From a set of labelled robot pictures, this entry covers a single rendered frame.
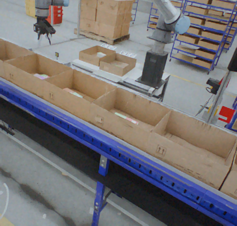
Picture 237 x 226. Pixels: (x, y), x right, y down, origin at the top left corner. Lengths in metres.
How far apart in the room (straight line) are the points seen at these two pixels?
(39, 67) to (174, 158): 1.32
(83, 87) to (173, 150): 0.86
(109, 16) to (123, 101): 4.64
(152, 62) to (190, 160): 1.33
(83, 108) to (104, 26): 4.87
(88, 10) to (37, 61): 4.52
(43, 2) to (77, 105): 0.71
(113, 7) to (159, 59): 3.83
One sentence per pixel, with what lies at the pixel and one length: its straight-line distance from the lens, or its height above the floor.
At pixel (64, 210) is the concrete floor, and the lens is 2.09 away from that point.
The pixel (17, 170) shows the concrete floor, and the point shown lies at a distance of 2.40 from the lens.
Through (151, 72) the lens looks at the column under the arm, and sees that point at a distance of 2.35.
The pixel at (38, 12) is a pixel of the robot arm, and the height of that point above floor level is 1.41.
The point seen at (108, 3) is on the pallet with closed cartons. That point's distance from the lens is 6.04.
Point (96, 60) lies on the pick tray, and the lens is 2.62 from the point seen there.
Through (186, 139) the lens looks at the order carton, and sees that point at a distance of 1.49.
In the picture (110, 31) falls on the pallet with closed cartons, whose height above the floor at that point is 0.32.
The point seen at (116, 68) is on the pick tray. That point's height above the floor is 0.82.
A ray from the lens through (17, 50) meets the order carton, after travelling 2.19.
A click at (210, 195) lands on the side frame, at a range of 1.21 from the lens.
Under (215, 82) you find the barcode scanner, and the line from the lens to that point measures 1.95.
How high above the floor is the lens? 1.74
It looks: 31 degrees down
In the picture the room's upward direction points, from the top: 10 degrees clockwise
